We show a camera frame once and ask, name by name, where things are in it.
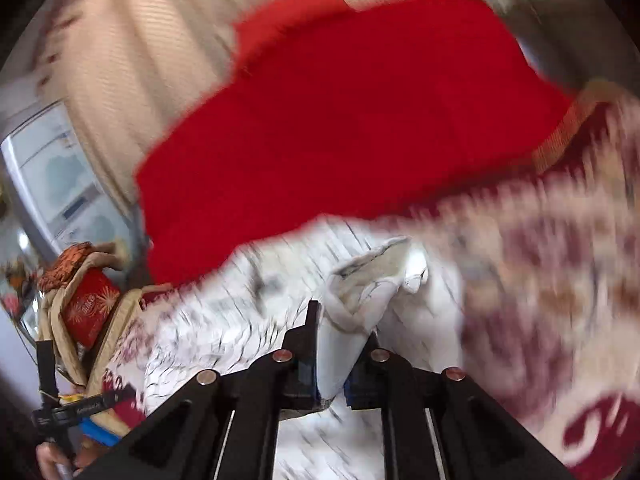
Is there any white crack-patterned garment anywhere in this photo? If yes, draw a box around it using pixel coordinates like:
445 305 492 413
140 215 466 480

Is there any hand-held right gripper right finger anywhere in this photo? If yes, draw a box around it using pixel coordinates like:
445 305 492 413
344 335 576 480

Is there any grey framed window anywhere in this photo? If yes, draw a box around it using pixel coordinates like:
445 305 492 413
0 100 141 256

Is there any person's left hand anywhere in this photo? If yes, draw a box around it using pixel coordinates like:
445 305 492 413
36 442 107 480

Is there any red gold decorated cushion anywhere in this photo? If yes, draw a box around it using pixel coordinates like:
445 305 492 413
37 240 146 391

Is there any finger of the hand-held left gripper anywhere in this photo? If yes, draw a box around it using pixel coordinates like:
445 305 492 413
79 417 124 449

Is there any red cloth sheet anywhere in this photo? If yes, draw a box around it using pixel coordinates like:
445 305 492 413
135 0 576 288

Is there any maroon floral blanket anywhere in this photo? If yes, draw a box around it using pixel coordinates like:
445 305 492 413
85 80 640 480

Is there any orange patterned cushion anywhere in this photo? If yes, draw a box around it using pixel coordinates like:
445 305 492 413
37 241 96 291

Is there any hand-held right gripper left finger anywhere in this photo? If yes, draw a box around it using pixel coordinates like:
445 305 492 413
90 301 321 480

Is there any red gift box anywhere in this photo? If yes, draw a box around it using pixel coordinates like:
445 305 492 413
60 267 123 348

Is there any beige curtain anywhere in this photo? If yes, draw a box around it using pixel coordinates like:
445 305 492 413
30 0 361 211

